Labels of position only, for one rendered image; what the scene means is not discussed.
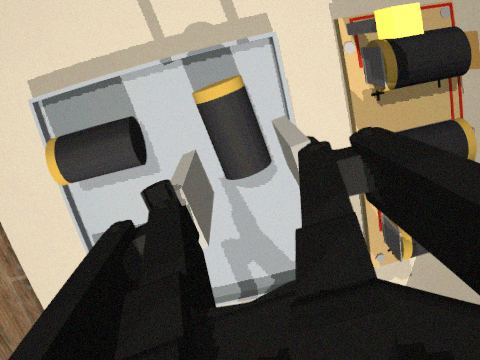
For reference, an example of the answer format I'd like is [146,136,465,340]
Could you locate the black battery with yellow end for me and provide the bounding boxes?
[396,118,477,161]
[388,218,430,260]
[192,75,272,180]
[367,26,472,92]
[45,116,147,185]

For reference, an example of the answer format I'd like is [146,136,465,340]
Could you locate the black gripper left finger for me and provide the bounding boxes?
[8,150,216,360]

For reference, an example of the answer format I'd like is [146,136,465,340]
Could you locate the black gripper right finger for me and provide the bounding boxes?
[271,115,480,360]

